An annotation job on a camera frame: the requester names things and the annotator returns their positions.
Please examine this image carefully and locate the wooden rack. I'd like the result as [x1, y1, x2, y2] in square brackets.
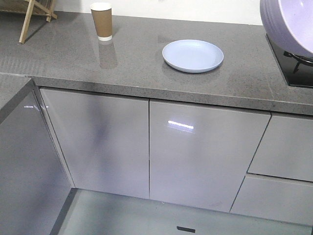
[0, 0, 57, 44]

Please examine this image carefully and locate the grey upper drawer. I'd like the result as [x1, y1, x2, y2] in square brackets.
[248, 114, 313, 182]

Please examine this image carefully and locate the grey cabinet door middle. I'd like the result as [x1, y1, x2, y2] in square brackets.
[150, 100, 270, 212]

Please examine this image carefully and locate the black gas stove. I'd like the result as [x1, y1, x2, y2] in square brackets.
[267, 36, 313, 88]

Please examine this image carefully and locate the light blue plate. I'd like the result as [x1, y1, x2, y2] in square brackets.
[162, 40, 224, 73]

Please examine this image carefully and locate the grey lower drawer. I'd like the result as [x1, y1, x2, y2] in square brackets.
[230, 173, 313, 226]

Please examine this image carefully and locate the purple bowl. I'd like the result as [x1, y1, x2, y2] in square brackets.
[260, 0, 313, 57]

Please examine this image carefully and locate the brown paper cup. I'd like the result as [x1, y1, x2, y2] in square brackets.
[90, 2, 112, 41]

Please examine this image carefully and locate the black tape strip floor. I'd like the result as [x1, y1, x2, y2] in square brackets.
[177, 226, 196, 233]

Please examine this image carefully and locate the grey side cabinet panel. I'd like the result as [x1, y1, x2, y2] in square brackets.
[0, 92, 70, 235]

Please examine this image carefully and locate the grey drawer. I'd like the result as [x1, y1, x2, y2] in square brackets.
[248, 114, 313, 182]
[230, 173, 313, 226]

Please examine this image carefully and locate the grey cabinet door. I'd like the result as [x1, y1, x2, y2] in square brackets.
[41, 88, 149, 198]
[150, 100, 270, 212]

